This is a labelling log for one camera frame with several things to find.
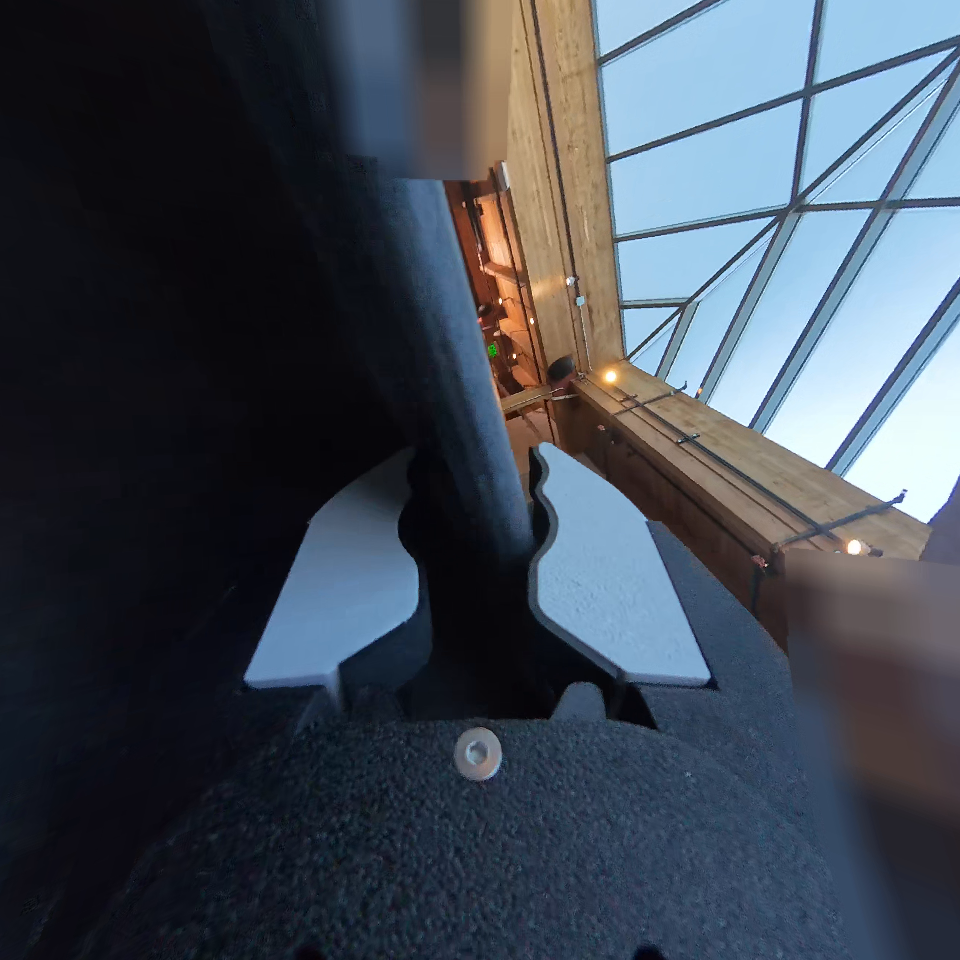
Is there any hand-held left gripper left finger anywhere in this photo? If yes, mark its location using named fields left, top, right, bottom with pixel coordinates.
left=243, top=446, right=435, bottom=712

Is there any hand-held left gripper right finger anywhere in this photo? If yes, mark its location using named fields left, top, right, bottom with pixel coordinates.
left=527, top=442, right=712, bottom=688

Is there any dark grey padded bar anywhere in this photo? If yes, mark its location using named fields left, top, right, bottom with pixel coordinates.
left=386, top=178, right=538, bottom=560

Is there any wooden ceiling beam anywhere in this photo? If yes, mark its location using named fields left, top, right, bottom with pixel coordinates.
left=571, top=371, right=933, bottom=654

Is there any person's dark jacket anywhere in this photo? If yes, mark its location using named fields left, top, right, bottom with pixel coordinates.
left=0, top=0, right=451, bottom=826

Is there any glass skylight window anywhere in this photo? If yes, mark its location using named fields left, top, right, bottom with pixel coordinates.
left=592, top=0, right=960, bottom=526

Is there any black rail on beam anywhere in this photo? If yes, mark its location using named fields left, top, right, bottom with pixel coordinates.
left=618, top=381, right=910, bottom=556

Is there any black wall conduit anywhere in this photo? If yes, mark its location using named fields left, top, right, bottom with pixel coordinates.
left=519, top=0, right=590, bottom=372

